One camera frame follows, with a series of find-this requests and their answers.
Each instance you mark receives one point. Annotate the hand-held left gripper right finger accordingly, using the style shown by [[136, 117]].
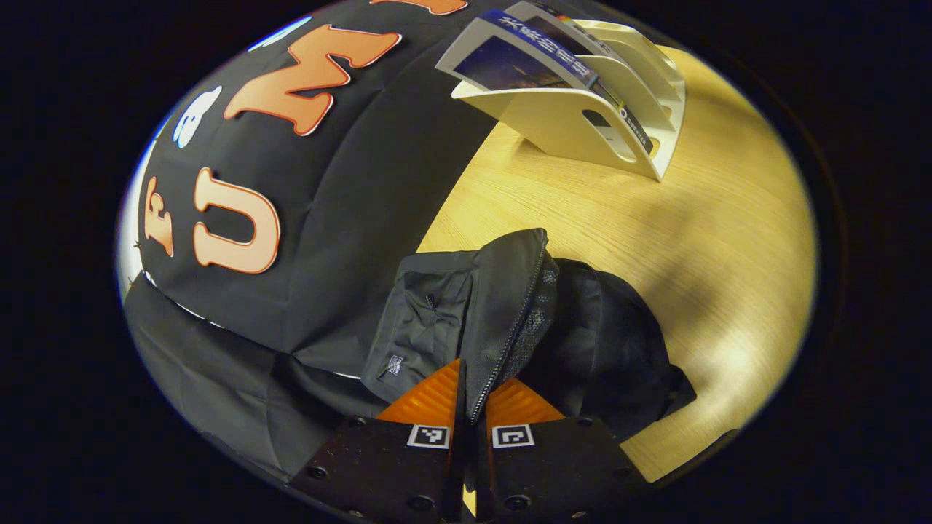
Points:
[[561, 473]]

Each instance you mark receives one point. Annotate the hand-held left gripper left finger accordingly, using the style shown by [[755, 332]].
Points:
[[386, 473]]

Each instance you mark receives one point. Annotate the black schoolbag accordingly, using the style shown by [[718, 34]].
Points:
[[502, 291]]

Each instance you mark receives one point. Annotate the white bookshelf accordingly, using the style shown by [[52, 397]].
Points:
[[553, 124]]

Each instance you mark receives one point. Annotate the white cover book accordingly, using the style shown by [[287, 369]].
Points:
[[626, 116]]

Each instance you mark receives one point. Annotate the blue cover book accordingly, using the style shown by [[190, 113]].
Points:
[[510, 65]]

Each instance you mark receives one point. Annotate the black backdrop cloth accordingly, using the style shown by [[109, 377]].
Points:
[[364, 189]]

